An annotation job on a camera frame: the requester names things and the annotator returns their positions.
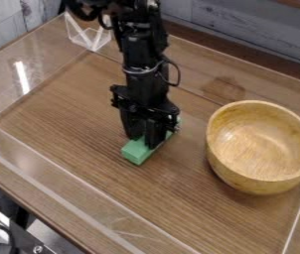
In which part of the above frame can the green rectangular block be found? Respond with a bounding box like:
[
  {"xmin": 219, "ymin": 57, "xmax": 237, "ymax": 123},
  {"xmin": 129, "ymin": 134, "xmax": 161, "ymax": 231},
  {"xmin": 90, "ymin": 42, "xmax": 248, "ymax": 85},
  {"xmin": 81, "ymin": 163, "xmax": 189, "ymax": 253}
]
[{"xmin": 121, "ymin": 116, "xmax": 182, "ymax": 167}]

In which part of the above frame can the clear acrylic tray wall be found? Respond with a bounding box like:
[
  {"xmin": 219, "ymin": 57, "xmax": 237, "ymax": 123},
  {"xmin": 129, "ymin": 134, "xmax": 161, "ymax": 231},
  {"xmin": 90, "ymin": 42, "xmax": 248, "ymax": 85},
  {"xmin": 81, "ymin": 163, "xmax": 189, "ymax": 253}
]
[{"xmin": 0, "ymin": 18, "xmax": 300, "ymax": 254}]

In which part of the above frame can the black metal clamp base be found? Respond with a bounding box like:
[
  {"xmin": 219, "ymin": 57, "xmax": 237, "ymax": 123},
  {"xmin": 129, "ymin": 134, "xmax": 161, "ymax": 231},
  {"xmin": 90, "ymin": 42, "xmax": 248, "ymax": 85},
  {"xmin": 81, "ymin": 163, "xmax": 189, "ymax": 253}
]
[{"xmin": 10, "ymin": 221, "xmax": 58, "ymax": 254}]

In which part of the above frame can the black cable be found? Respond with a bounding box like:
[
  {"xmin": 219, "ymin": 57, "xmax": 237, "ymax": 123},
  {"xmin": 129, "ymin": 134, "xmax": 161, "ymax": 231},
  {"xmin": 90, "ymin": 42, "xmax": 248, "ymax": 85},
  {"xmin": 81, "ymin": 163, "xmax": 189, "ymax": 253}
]
[{"xmin": 0, "ymin": 221, "xmax": 27, "ymax": 254}]

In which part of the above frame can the brown wooden bowl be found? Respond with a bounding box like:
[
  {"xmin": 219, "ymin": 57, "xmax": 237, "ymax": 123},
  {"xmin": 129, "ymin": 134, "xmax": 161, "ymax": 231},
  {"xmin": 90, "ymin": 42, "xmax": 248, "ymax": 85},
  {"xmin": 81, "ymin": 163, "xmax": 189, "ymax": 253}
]
[{"xmin": 207, "ymin": 100, "xmax": 300, "ymax": 195}]

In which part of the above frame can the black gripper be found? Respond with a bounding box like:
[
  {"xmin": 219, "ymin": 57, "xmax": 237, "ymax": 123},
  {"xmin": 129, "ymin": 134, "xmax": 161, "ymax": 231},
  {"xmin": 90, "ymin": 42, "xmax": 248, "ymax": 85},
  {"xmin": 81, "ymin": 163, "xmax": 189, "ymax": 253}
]
[{"xmin": 110, "ymin": 65, "xmax": 180, "ymax": 150}]

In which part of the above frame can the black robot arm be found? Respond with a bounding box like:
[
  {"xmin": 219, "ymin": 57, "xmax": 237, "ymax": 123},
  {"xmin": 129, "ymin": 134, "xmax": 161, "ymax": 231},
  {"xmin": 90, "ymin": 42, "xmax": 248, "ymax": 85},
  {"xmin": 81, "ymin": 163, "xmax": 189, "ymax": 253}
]
[{"xmin": 65, "ymin": 0, "xmax": 180, "ymax": 149}]

